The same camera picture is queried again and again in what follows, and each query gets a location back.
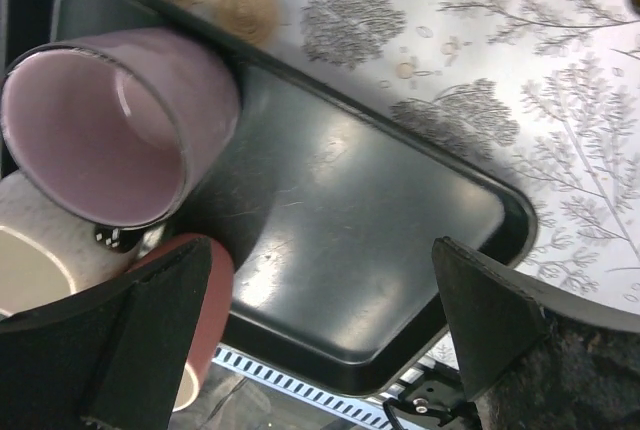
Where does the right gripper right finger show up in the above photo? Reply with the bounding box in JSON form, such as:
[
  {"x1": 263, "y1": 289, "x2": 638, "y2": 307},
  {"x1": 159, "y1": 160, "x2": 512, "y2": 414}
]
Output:
[{"x1": 432, "y1": 237, "x2": 639, "y2": 429}]

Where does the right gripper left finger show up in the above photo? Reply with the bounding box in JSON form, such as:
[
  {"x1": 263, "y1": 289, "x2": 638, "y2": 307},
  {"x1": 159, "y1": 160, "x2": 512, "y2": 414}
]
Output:
[{"x1": 1, "y1": 238, "x2": 212, "y2": 429}]

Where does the pink mug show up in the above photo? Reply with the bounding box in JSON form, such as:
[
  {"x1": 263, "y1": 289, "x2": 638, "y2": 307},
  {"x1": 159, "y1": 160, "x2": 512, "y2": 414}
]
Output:
[{"x1": 125, "y1": 233, "x2": 234, "y2": 420}]

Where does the cream white mug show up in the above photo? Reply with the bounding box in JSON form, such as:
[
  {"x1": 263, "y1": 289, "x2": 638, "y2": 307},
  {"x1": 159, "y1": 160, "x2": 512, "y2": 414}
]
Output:
[{"x1": 1, "y1": 171, "x2": 141, "y2": 318}]

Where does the purple mug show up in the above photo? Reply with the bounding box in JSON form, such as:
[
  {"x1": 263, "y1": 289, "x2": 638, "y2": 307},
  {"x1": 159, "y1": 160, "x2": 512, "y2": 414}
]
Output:
[{"x1": 1, "y1": 28, "x2": 241, "y2": 228}]

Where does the black serving tray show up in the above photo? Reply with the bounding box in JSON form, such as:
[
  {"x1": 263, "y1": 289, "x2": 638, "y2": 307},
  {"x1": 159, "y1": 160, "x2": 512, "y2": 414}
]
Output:
[{"x1": 1, "y1": 0, "x2": 537, "y2": 397}]

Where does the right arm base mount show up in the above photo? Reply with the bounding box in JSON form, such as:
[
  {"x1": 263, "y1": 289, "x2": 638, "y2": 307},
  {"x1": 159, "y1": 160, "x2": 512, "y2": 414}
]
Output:
[{"x1": 382, "y1": 362, "x2": 481, "y2": 429}]

